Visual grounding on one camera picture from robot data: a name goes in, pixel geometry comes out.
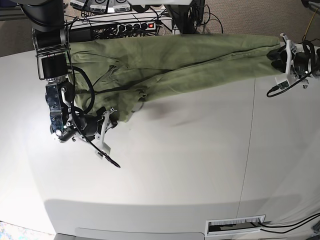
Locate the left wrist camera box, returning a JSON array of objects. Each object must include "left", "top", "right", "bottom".
[{"left": 275, "top": 74, "right": 291, "bottom": 90}]

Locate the black foot pedal left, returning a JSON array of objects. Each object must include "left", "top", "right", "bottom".
[{"left": 69, "top": 0, "right": 87, "bottom": 10}]

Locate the black foot pedal middle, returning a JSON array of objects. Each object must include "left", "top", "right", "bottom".
[{"left": 89, "top": 4, "right": 107, "bottom": 13}]

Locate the green T-shirt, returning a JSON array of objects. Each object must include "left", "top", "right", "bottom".
[{"left": 70, "top": 34, "right": 281, "bottom": 122}]

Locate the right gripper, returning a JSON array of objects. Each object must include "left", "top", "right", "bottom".
[{"left": 77, "top": 107, "right": 118, "bottom": 145}]

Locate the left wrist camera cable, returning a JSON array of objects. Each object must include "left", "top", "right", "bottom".
[{"left": 266, "top": 41, "right": 316, "bottom": 98}]

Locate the table cable grommet slot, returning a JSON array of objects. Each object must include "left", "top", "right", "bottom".
[{"left": 204, "top": 215, "right": 266, "bottom": 237}]

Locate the white desk frame with cables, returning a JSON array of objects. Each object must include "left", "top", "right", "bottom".
[{"left": 62, "top": 0, "right": 226, "bottom": 43}]

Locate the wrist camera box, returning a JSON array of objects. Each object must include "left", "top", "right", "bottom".
[
  {"left": 275, "top": 74, "right": 291, "bottom": 90},
  {"left": 95, "top": 142, "right": 111, "bottom": 159}
]

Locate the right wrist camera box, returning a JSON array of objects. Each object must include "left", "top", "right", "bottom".
[{"left": 95, "top": 142, "right": 111, "bottom": 159}]

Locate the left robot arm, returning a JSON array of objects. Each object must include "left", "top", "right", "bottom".
[{"left": 267, "top": 33, "right": 320, "bottom": 93}]

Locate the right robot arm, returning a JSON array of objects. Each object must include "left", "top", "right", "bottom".
[{"left": 17, "top": 0, "right": 115, "bottom": 155}]

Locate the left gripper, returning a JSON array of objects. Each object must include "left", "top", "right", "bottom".
[{"left": 266, "top": 33, "right": 315, "bottom": 89}]

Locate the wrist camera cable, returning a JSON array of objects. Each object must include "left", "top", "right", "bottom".
[
  {"left": 266, "top": 41, "right": 316, "bottom": 98},
  {"left": 66, "top": 66, "right": 121, "bottom": 169}
]

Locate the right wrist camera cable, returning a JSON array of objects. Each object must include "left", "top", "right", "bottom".
[{"left": 66, "top": 66, "right": 121, "bottom": 169}]

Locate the black cable at grommet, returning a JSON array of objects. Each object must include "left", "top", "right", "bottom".
[{"left": 259, "top": 212, "right": 320, "bottom": 234}]

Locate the yellow cable on floor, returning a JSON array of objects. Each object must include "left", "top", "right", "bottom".
[{"left": 301, "top": 7, "right": 320, "bottom": 45}]

